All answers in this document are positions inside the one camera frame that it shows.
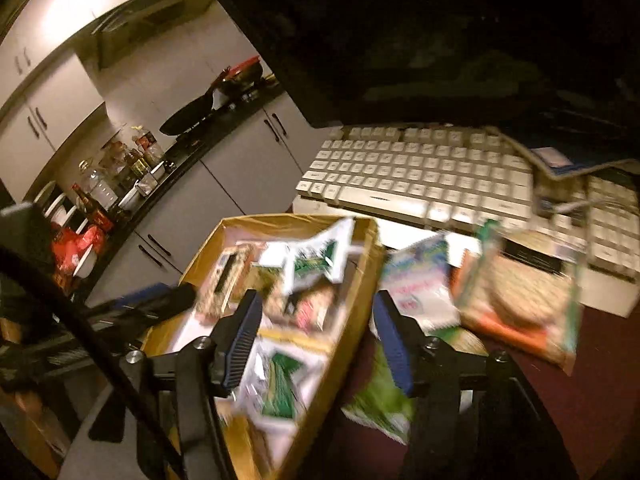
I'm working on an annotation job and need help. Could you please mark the green white snack packet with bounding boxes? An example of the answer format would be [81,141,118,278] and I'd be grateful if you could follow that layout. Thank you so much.
[282,217,355,295]

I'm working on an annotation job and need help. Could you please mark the black frying pan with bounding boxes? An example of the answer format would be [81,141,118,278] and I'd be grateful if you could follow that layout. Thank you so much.
[160,84,216,136]

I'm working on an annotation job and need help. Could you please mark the clear cracker pack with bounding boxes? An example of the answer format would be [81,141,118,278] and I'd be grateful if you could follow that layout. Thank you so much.
[451,220,586,375]

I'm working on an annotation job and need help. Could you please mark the brown barcode snack bar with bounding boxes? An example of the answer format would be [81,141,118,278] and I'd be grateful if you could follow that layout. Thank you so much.
[194,243,258,325]

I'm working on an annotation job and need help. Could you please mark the white kitchen cabinets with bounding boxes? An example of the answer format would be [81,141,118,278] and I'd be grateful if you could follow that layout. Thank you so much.
[1,0,319,304]

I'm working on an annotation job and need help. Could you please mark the white computer keyboard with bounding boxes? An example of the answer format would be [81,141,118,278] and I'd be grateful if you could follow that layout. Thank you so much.
[292,123,640,319]

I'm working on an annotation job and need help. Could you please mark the red pot on counter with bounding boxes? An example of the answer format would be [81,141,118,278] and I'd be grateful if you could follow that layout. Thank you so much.
[215,55,264,99]

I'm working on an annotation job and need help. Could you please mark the yellow taped cardboard tray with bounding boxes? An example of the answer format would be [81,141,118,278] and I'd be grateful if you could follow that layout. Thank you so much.
[142,214,384,479]

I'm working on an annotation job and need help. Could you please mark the white blue snack packet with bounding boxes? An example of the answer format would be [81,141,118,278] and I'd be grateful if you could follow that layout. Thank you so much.
[378,234,460,333]

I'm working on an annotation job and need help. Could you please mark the black computer monitor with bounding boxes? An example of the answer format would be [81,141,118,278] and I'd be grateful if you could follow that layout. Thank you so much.
[218,0,639,131]

